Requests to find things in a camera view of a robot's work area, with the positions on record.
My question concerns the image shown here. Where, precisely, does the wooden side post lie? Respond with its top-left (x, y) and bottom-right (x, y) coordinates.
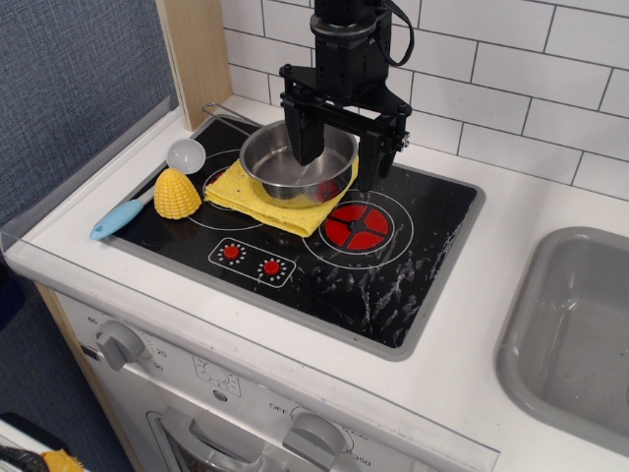
top-left (155, 0), bottom-right (233, 131)

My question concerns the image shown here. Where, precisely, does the grey sink basin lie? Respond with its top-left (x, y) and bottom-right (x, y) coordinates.
top-left (496, 227), bottom-right (628, 455)

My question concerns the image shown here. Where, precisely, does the yellow folded cloth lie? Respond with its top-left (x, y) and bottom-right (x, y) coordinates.
top-left (204, 160), bottom-right (359, 238)

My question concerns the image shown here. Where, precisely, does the yellow object bottom left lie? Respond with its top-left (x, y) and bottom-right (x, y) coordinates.
top-left (41, 449), bottom-right (86, 472)

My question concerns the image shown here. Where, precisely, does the black toy stovetop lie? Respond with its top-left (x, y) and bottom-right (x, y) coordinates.
top-left (108, 114), bottom-right (487, 363)

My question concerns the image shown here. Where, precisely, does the yellow toy corn piece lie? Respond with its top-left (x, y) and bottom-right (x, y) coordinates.
top-left (153, 168), bottom-right (201, 220)

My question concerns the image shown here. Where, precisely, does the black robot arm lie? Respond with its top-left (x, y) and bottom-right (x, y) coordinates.
top-left (279, 1), bottom-right (414, 191)

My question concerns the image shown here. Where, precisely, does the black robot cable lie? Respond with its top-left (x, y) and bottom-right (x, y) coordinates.
top-left (377, 0), bottom-right (415, 68)

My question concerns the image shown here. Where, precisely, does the grey right oven knob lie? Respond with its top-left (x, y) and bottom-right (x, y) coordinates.
top-left (282, 413), bottom-right (345, 471)

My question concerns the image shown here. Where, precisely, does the white spoon blue handle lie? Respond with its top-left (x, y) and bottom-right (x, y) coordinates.
top-left (88, 138), bottom-right (206, 242)

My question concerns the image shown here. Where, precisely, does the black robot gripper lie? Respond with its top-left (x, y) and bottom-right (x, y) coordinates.
top-left (279, 36), bottom-right (411, 192)

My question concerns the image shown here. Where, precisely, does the grey oven knob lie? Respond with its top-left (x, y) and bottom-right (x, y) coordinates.
top-left (282, 413), bottom-right (345, 471)
top-left (96, 321), bottom-right (144, 372)

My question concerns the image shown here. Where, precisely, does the stainless steel pan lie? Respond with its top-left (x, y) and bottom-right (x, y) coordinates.
top-left (228, 110), bottom-right (358, 208)

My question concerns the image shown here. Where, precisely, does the white toy oven front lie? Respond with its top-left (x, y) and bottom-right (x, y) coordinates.
top-left (59, 296), bottom-right (497, 471)

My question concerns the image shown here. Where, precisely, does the grey left oven knob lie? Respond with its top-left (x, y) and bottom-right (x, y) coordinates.
top-left (96, 321), bottom-right (144, 372)

